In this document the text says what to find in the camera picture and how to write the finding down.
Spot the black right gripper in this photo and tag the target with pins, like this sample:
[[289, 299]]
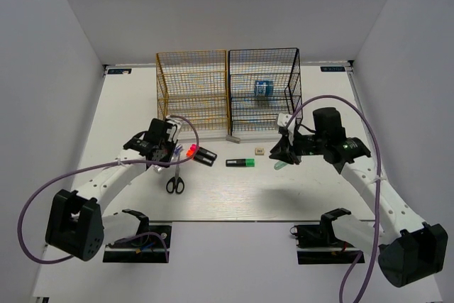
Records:
[[281, 151]]

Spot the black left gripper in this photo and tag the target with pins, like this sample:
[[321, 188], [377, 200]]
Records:
[[172, 144]]

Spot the clear spray bottle blue cap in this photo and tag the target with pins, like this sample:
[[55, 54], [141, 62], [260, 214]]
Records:
[[178, 149]]

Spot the black handled scissors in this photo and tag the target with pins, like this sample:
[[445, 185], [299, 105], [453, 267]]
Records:
[[175, 185]]

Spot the blue tape box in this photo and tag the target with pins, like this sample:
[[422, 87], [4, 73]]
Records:
[[263, 88]]

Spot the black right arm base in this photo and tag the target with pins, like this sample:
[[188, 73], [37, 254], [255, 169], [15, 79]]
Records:
[[314, 249]]

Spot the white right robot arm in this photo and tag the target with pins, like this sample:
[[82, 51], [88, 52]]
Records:
[[406, 247]]

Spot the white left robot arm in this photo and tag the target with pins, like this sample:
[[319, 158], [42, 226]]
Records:
[[78, 224]]

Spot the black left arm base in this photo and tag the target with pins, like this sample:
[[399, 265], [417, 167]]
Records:
[[150, 249]]

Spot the green translucent highlighter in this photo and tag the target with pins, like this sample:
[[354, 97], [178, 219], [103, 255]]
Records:
[[279, 165]]

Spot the beige eraser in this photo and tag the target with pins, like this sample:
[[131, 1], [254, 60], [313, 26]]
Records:
[[259, 151]]

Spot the green cap highlighter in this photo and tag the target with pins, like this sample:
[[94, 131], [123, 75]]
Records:
[[243, 162]]

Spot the pink cap highlighter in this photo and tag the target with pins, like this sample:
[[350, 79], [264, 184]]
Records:
[[201, 151]]

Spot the orange cap highlighter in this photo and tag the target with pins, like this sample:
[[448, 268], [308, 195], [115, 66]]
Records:
[[200, 158]]

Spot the grey eraser block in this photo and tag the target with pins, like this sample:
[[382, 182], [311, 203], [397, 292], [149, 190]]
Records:
[[232, 139]]

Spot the dark left table label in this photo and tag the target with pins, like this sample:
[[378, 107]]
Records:
[[119, 71]]

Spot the dark table label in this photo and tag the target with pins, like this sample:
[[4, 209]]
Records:
[[119, 71], [332, 68]]

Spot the dark right table label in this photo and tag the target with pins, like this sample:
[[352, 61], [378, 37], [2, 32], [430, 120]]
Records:
[[332, 68]]

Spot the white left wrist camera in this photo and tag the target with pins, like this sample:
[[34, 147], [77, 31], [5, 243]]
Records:
[[173, 128]]

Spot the gold wire basket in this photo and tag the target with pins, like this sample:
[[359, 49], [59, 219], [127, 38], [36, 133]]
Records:
[[194, 84]]

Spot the black wire basket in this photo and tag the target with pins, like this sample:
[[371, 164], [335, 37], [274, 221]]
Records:
[[249, 113]]

